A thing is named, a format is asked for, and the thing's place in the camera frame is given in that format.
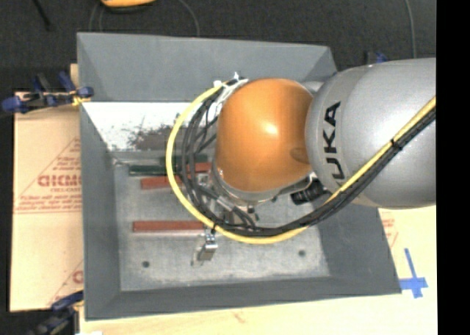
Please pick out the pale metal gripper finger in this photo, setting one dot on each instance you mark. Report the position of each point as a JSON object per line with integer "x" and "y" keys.
{"x": 209, "y": 247}

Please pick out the red-brown flat block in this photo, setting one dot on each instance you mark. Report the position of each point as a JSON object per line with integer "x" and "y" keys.
{"x": 161, "y": 226}
{"x": 156, "y": 182}

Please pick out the grey metal bin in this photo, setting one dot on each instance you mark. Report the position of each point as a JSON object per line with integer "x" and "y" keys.
{"x": 154, "y": 252}

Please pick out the dark green flat block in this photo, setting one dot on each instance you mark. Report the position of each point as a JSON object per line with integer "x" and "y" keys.
{"x": 147, "y": 169}

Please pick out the brown cardboard board red print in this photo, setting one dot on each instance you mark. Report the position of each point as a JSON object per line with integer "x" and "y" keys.
{"x": 44, "y": 223}

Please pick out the black cylinder on white bracket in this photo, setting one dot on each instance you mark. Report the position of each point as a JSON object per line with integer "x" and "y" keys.
{"x": 306, "y": 194}

